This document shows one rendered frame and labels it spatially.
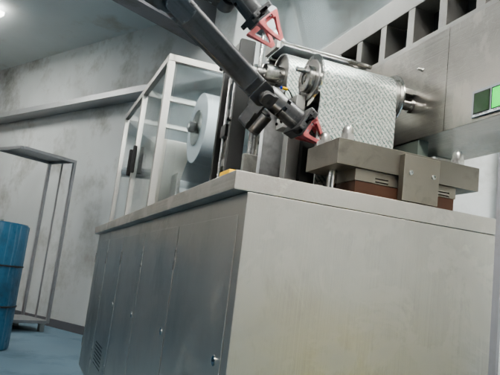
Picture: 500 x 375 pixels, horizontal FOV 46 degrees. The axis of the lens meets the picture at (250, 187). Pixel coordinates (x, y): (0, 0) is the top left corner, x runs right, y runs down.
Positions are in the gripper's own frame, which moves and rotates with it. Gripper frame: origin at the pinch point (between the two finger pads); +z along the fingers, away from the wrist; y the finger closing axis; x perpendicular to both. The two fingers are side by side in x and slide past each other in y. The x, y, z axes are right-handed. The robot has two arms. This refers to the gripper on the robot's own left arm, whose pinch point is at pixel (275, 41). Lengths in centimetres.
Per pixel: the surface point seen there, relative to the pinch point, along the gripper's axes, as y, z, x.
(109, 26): -459, -123, 120
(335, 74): 6.5, 17.0, 4.2
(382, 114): 6.7, 33.8, 8.2
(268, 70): -21.6, 5.5, 4.2
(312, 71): 3.9, 12.5, 0.8
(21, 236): -315, -10, -83
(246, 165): -67, 29, -5
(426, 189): 29, 49, -9
